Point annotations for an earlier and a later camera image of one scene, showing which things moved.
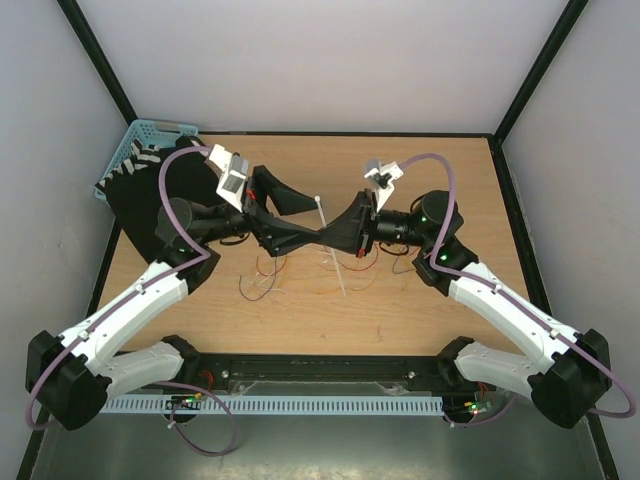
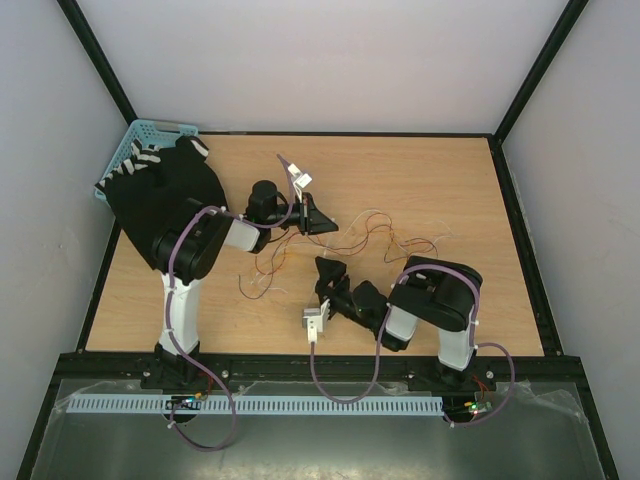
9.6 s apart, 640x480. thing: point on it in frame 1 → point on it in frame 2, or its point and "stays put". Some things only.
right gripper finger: [343, 234] → [329, 273]
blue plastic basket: [150, 132] stays put
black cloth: [135, 198] stays put
